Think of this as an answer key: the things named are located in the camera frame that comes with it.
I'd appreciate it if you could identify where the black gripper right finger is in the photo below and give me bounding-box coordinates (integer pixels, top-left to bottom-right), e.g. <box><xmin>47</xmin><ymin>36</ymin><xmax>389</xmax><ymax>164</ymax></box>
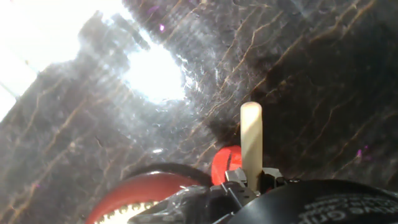
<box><xmin>261</xmin><ymin>167</ymin><xmax>301</xmax><ymax>192</ymax></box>

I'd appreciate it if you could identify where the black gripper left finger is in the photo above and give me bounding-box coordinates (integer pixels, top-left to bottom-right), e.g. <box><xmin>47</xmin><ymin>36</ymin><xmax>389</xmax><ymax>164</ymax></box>
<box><xmin>211</xmin><ymin>167</ymin><xmax>261</xmax><ymax>218</ymax></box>

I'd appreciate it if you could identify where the wooden drumstick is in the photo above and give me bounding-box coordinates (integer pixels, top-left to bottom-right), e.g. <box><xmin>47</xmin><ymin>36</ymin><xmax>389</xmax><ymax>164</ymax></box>
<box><xmin>239</xmin><ymin>101</ymin><xmax>264</xmax><ymax>192</ymax></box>

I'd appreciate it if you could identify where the dark marble pattern mat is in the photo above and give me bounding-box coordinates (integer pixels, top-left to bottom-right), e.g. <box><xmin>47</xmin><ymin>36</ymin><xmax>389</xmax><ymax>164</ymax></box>
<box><xmin>0</xmin><ymin>0</ymin><xmax>398</xmax><ymax>224</ymax></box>

